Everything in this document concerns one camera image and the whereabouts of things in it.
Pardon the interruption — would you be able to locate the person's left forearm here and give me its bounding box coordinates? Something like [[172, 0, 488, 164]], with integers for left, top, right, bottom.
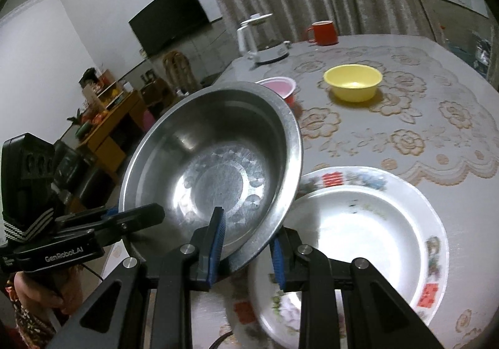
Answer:
[[12, 294, 57, 342]]

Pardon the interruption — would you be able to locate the wooden desktop shelf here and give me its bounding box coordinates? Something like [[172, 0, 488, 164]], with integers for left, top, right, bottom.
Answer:
[[80, 68, 118, 108]]

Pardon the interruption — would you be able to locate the plain white deep plate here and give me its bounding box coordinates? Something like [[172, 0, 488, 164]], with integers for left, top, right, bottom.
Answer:
[[255, 186, 425, 346]]

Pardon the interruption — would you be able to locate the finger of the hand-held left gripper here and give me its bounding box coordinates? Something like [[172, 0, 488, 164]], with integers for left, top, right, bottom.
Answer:
[[56, 204, 165, 235]]

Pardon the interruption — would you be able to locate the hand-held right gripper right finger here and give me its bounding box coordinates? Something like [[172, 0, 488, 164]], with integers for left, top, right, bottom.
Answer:
[[270, 228, 445, 349]]

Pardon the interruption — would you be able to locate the black cable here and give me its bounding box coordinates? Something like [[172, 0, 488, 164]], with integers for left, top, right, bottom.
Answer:
[[211, 329, 235, 349]]

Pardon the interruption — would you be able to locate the carved wooden chair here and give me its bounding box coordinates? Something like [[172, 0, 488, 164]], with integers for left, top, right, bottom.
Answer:
[[162, 51, 199, 94]]

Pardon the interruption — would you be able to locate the floral lace table mat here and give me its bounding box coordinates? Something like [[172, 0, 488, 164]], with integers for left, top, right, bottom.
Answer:
[[253, 45, 499, 188]]

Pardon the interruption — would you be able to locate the red bowl pink inside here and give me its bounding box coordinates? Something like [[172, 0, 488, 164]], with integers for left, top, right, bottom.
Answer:
[[255, 77, 299, 110]]

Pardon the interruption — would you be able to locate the stainless steel bowl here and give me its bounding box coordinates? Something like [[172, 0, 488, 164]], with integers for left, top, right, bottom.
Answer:
[[118, 81, 304, 275]]

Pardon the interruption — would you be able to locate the white electric kettle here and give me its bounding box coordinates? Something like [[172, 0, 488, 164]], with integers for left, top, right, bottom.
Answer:
[[236, 13, 291, 64]]

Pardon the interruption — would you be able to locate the wooden side desk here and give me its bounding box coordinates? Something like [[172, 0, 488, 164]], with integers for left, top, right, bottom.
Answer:
[[76, 90, 147, 182]]

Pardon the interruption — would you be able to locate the person's left hand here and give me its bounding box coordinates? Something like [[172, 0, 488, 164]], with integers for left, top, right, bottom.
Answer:
[[16, 267, 83, 313]]

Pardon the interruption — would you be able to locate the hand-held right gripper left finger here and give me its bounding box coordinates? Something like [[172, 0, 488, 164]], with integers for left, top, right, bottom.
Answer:
[[51, 207, 227, 349]]

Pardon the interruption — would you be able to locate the red mug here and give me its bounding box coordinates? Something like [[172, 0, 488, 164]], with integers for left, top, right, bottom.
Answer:
[[304, 21, 339, 45]]

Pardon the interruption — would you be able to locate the white floral rim plate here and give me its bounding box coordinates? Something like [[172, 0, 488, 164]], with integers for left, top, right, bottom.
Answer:
[[247, 166, 450, 349]]

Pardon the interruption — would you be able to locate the yellow bowl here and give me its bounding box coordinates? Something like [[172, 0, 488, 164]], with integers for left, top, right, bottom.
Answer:
[[323, 64, 383, 103]]

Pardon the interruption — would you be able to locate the black wall television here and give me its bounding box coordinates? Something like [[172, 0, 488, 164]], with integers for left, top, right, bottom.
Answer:
[[128, 0, 209, 55]]

